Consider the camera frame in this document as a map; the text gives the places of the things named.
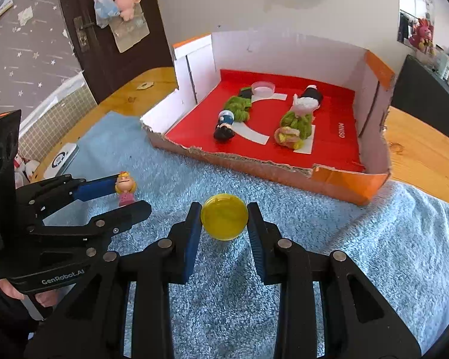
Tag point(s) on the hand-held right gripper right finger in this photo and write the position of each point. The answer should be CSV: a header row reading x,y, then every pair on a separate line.
x,y
257,254

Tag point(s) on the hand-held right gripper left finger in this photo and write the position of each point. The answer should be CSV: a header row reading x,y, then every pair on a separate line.
x,y
190,258

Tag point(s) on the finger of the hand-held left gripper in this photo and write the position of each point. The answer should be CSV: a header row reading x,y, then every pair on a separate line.
x,y
95,190
112,220

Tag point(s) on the blonde girl figurine pink dress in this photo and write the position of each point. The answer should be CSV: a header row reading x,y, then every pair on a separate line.
x,y
124,189

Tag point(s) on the yellow capsule shell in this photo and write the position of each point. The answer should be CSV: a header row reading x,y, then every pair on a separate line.
x,y
223,217

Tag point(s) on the orange cardboard box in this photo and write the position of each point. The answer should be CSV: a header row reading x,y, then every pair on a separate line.
x,y
344,183

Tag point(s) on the beige toy burger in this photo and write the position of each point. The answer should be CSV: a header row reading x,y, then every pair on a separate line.
x,y
287,137

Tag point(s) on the black figurine with blue cap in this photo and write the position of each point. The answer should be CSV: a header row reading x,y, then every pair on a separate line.
x,y
224,126

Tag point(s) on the small green yarn scrunchie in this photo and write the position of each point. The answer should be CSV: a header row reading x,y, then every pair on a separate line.
x,y
237,109

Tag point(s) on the green and black wrapper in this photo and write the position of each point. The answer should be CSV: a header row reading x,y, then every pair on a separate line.
x,y
246,92

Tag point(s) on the clear round lid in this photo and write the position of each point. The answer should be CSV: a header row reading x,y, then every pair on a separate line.
x,y
263,89

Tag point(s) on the person's left hand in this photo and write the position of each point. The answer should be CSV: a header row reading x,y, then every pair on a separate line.
x,y
46,298

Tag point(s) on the white and red soft toy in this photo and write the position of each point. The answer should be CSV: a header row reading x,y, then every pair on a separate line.
x,y
26,166

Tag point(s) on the white flat device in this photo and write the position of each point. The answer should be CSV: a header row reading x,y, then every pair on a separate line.
x,y
61,159

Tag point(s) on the light blue fluffy towel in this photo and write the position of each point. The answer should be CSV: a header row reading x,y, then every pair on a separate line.
x,y
359,261

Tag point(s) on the dark brown door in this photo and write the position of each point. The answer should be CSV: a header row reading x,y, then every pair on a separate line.
x,y
153,60

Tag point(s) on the beige hanging paper bag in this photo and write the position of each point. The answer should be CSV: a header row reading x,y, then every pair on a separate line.
x,y
131,33

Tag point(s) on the light blue plastic bag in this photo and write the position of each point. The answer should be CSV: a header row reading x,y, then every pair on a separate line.
x,y
104,10

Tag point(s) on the pink plush toy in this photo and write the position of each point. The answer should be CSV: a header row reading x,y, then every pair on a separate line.
x,y
125,4

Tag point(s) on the side table with dark cloth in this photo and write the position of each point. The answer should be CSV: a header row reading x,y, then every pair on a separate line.
x,y
419,93

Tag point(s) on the red plush toy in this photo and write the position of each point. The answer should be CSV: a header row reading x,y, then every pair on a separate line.
x,y
422,37

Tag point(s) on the wall mirror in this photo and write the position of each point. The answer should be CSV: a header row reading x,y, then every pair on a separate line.
x,y
415,0

